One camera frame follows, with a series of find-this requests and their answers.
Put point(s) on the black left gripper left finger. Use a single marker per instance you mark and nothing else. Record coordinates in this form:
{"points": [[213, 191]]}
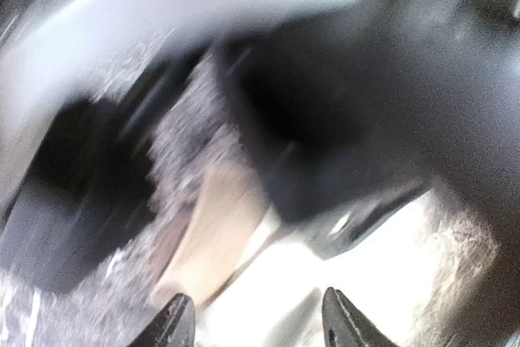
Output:
{"points": [[173, 326]]}

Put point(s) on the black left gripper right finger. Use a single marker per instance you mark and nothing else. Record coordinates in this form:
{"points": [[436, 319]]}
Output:
{"points": [[344, 325]]}

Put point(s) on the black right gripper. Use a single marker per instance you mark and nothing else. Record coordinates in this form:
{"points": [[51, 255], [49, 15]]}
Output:
{"points": [[383, 92]]}

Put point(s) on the beige brown striped sock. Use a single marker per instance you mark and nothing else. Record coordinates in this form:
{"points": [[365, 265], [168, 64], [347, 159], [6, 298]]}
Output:
{"points": [[257, 282]]}

